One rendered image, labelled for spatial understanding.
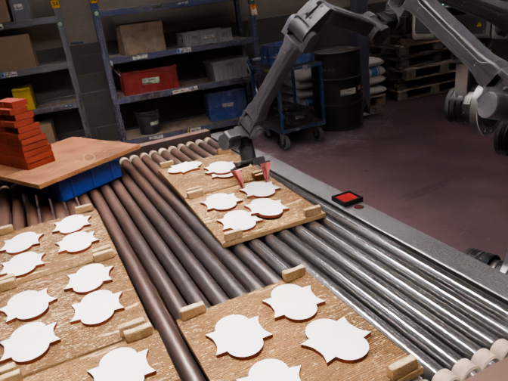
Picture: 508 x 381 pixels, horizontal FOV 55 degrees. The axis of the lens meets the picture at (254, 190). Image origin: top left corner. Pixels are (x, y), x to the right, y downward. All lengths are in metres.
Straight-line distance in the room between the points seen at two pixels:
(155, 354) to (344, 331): 0.39
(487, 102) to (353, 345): 0.59
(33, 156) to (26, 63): 4.01
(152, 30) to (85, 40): 0.94
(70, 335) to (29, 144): 1.13
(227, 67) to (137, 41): 1.10
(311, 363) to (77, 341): 0.52
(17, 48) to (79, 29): 0.84
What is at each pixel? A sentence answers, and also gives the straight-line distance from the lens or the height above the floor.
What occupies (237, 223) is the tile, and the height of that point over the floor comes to 0.95.
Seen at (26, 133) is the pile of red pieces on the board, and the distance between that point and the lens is 2.19.
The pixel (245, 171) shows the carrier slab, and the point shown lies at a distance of 1.99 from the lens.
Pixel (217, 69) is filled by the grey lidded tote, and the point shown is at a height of 0.78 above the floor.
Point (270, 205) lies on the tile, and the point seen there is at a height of 0.95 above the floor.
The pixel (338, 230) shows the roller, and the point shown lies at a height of 0.91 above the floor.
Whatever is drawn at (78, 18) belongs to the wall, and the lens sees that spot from 6.59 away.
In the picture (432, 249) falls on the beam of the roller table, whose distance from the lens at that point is 1.41.
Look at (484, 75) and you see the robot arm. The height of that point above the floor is 1.36.
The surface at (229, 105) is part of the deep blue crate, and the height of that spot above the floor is 0.32.
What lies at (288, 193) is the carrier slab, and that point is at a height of 0.94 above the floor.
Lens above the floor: 1.61
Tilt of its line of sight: 22 degrees down
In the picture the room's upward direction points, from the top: 7 degrees counter-clockwise
